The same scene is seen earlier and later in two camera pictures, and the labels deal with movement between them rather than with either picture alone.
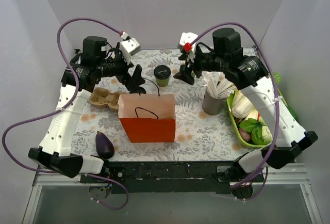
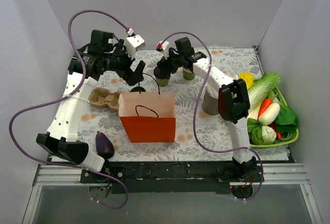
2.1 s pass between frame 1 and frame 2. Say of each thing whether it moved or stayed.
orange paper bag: stayed
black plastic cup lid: stayed
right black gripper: moved
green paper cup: stayed
